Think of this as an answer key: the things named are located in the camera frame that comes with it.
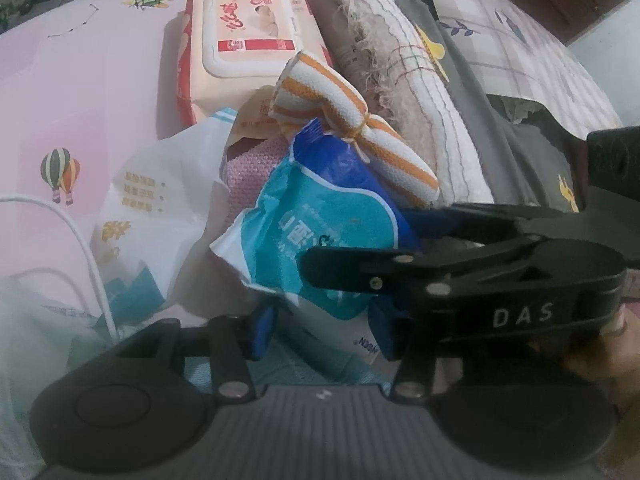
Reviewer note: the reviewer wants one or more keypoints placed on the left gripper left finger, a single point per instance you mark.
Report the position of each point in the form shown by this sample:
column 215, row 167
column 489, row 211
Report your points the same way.
column 229, row 342

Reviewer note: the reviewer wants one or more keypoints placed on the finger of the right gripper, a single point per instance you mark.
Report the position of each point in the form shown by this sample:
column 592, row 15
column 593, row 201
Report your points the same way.
column 505, row 257

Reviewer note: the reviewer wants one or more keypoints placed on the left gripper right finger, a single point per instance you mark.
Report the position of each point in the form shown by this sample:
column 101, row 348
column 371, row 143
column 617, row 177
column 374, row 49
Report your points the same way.
column 401, row 340

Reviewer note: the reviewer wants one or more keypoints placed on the white printed snack bag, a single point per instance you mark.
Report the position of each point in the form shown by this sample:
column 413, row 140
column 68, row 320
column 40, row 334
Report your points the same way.
column 164, row 200

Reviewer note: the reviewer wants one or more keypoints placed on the blue wet wipes pack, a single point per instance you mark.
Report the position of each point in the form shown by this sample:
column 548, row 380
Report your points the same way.
column 321, row 194

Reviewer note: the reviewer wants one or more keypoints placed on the white plastic shopping bag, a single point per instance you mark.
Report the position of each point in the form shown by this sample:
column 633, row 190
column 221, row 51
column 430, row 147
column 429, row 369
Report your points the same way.
column 41, row 341

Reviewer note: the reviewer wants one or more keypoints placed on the orange striped cloth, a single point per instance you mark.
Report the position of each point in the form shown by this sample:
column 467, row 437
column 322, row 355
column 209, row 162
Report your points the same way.
column 308, row 89

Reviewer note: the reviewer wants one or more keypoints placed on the pink knitted cloth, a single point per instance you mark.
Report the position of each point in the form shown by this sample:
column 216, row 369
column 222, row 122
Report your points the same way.
column 248, row 173

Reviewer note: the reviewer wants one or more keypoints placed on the person's hand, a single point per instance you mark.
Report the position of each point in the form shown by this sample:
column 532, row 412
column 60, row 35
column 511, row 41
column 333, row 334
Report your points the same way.
column 613, row 359

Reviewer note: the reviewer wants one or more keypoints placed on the grey star blanket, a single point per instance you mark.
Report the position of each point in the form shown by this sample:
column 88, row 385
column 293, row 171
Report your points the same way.
column 525, row 164

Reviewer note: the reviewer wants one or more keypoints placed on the checked patterned bedsheet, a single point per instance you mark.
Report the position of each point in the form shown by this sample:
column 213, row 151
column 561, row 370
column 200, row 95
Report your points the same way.
column 529, row 70

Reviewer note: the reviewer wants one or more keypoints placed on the pink wet wipes pack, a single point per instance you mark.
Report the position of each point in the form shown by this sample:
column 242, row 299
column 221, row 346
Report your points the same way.
column 232, row 53

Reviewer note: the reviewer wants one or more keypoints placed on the pink balloon play mat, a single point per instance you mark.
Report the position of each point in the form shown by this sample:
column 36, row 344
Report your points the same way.
column 83, row 86

